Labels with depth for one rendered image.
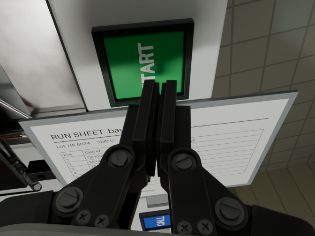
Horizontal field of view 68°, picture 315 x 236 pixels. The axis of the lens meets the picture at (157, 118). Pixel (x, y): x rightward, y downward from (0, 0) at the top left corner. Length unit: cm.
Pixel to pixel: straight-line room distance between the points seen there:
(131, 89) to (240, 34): 121
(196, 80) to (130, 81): 5
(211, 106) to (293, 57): 143
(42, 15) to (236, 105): 18
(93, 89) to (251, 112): 12
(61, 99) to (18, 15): 9
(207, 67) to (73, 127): 11
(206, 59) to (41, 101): 20
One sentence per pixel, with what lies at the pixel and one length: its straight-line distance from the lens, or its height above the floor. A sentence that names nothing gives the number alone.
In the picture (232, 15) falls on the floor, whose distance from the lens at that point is 128.
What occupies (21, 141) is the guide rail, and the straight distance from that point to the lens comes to 40.
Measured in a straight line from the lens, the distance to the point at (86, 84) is 16.
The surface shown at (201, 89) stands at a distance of 17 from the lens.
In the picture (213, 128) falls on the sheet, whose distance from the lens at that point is 20.
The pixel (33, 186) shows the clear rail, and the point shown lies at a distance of 40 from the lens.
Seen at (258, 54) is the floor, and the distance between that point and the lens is 146.
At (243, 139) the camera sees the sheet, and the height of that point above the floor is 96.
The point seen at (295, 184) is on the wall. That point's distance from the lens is 260.
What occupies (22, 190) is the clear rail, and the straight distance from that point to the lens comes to 42.
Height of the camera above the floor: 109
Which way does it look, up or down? 43 degrees down
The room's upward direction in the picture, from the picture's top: 171 degrees clockwise
